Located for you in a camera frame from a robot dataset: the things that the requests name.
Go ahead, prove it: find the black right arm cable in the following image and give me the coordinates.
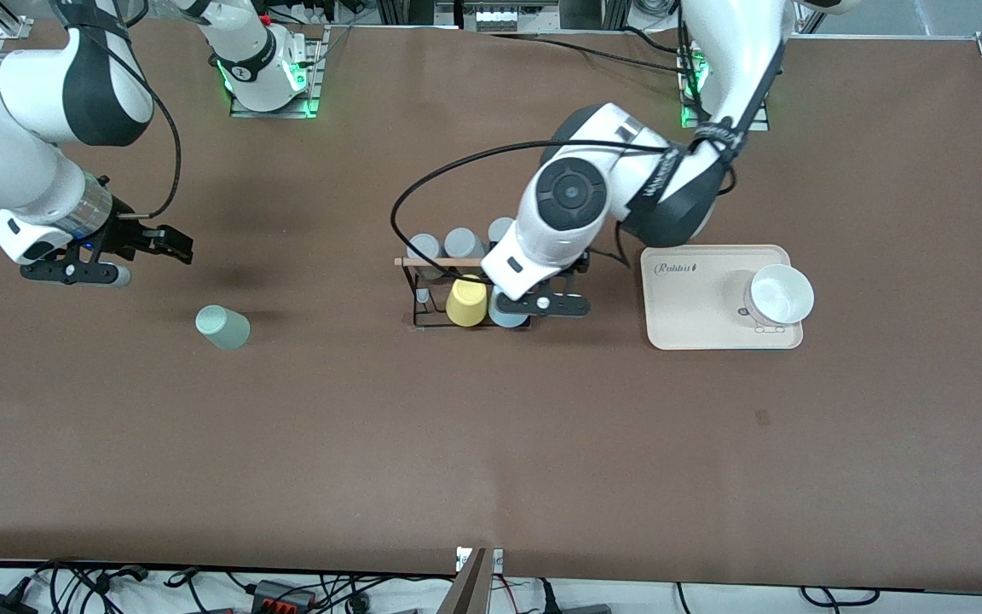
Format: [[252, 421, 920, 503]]
[[112, 0, 183, 220]]

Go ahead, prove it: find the black cable on table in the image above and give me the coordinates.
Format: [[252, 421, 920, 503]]
[[491, 31, 685, 67]]

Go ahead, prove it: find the white switch box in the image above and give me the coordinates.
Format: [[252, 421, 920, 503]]
[[474, 5, 543, 32]]

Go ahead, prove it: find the white label plate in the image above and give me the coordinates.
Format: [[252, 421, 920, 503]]
[[455, 547, 505, 572]]

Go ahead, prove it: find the black red connector block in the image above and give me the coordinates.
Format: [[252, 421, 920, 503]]
[[251, 580, 318, 612]]

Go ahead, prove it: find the pale green plastic cup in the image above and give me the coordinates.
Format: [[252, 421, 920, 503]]
[[195, 304, 251, 351]]

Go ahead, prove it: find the beige rabbit print tray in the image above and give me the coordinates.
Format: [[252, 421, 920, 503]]
[[640, 245, 804, 351]]

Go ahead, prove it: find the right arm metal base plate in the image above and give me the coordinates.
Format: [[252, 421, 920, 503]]
[[229, 26, 326, 119]]

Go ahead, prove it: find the black plug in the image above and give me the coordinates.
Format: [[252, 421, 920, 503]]
[[534, 580, 613, 614]]

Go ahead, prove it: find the black wire cup rack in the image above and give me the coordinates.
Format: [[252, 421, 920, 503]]
[[395, 256, 536, 332]]

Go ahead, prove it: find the yellow plastic cup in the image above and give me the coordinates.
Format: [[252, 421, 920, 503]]
[[446, 274, 489, 327]]

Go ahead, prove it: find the brown wedge-shaped post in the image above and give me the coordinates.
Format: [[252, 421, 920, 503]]
[[436, 547, 492, 614]]

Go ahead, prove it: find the white bowl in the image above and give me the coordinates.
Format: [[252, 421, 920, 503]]
[[742, 264, 816, 330]]

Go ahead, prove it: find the light blue plastic cup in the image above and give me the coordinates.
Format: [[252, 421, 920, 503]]
[[488, 286, 531, 330]]

